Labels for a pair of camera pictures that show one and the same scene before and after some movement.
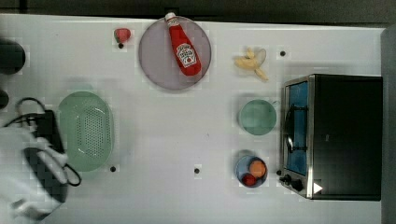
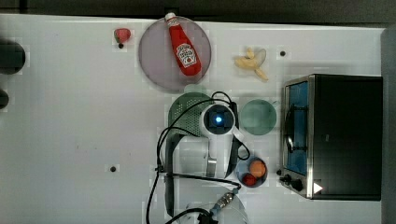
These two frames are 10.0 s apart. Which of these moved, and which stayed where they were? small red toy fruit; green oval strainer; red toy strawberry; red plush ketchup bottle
Moved: green oval strainer
Stayed: small red toy fruit; red plush ketchup bottle; red toy strawberry
